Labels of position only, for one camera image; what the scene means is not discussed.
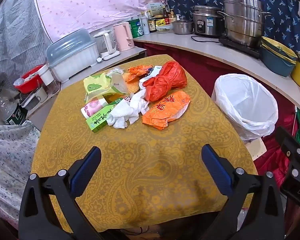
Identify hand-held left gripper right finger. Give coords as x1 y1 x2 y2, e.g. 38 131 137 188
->
201 144 285 240

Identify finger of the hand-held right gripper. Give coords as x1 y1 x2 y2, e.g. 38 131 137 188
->
275 127 300 188

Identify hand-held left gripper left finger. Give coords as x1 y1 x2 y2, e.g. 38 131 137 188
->
18 146 102 240

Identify white tissue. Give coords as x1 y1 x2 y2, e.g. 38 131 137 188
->
106 90 150 130

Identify bin with white liner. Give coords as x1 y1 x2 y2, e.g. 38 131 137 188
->
211 73 278 142

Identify orange printed plastic bag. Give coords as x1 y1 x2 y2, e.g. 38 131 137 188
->
142 90 192 130

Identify yellow green wrapper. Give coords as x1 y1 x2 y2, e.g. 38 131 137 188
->
84 71 129 102

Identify beige cardboard piece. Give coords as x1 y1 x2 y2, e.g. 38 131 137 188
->
245 137 267 160

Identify green cardboard box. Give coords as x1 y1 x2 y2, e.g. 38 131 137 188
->
86 97 127 133

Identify yellow patterned tablecloth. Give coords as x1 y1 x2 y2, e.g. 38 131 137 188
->
31 54 259 235

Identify white cup with pink flower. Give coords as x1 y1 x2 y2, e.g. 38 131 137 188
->
80 98 109 120

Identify white floral cloth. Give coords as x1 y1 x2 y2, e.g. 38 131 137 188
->
0 121 40 230

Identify orange wafer biscuits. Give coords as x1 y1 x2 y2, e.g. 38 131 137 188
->
124 72 140 95

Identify stacked blue yellow basins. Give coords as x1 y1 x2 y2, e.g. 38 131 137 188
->
261 36 298 77

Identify clear plastic bag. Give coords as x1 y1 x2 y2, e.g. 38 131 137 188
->
105 66 129 94

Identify plastic bottle green label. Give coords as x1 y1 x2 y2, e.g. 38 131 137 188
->
0 87 28 127

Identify white plastic cup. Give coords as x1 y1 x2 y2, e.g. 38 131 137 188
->
37 65 55 87

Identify red plastic bag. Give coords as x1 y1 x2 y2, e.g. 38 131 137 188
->
142 60 188 102

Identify red plastic bowl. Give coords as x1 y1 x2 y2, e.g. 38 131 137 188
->
14 64 45 93

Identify orange snack wrapper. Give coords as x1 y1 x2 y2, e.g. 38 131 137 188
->
125 64 154 83

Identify white plastic wrapper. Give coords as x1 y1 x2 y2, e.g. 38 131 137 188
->
139 66 163 90

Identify white dish box grey lid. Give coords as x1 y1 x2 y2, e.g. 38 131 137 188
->
45 29 99 83

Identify black induction cooker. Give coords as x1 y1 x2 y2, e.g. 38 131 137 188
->
219 35 263 60

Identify pink electric kettle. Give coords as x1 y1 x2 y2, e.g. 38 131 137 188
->
112 22 135 52

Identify large steel steamer pot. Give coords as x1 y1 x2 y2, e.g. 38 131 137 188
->
217 0 273 48

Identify small steel pot with lid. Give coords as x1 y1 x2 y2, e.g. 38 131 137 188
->
171 16 194 35

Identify steel rice cooker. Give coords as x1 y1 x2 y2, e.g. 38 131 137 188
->
192 4 225 38

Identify green tin can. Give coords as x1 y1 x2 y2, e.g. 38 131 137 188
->
128 17 144 39

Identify grey patterned cloth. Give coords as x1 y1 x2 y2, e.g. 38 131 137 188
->
0 0 52 85

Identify clear container yellow packets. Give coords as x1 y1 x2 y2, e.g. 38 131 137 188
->
155 17 173 34

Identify white bottle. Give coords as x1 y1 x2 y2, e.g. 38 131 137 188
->
141 15 150 35

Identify dark sauce bottle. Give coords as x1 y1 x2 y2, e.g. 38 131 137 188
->
147 11 157 33

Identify red label sauce bottle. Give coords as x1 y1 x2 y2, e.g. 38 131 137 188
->
162 6 170 24

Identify pink dotted cloth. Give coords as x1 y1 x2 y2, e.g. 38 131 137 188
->
32 0 168 43

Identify white green carton box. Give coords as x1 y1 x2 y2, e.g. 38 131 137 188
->
146 2 168 18

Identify clear kettle with white handle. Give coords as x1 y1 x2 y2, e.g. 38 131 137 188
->
93 29 120 61

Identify black power cable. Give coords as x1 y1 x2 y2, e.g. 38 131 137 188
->
191 35 222 43

